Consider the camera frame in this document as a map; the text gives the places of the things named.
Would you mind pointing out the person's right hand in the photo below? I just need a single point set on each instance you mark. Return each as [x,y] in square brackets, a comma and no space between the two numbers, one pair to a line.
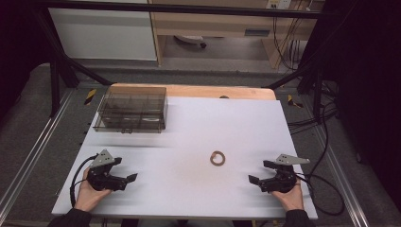
[293,198]

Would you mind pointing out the wooden table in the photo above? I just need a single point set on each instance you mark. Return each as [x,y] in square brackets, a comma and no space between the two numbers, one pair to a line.
[201,91]

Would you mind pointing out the aluminium rail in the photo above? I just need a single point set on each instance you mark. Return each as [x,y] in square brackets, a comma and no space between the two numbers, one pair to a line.
[34,148]
[343,179]

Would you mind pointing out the white chair base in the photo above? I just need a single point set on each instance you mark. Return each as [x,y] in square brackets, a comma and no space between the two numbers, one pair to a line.
[190,39]

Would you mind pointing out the white cabinet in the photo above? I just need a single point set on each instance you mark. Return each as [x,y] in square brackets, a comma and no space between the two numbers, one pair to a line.
[104,34]

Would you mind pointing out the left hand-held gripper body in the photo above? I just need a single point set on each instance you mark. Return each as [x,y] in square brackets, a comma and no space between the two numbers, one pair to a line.
[101,181]

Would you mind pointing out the dark transparent drawer organizer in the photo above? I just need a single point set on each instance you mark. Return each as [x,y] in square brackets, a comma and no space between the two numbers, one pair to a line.
[132,110]

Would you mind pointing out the black metal frame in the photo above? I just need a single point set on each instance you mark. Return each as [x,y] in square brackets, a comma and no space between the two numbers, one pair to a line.
[176,8]

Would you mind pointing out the white power strip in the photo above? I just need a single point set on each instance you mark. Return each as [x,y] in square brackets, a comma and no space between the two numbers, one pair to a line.
[279,3]

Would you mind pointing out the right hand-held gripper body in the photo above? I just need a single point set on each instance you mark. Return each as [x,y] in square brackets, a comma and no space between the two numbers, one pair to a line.
[282,183]

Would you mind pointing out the white board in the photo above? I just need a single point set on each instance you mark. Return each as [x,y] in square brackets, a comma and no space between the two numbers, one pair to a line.
[189,189]

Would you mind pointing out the person's left hand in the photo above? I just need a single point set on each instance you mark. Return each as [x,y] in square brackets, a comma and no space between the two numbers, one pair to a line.
[88,197]

